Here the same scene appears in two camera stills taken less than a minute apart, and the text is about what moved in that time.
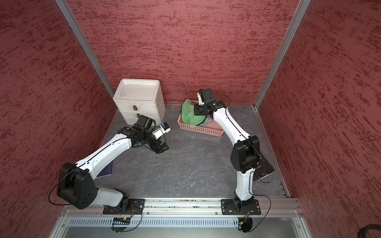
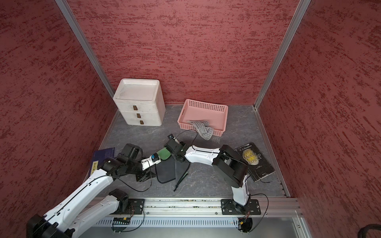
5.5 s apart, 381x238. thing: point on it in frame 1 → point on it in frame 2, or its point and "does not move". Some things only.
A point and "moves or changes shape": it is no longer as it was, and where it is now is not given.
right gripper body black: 201,109 → 174,155
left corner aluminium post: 78,32 does not move
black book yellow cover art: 263,169 does not move
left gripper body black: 154,143 → 142,175
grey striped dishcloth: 205,122 moves or changes shape
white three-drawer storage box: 133,97 does not move
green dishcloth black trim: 187,114 → 169,168
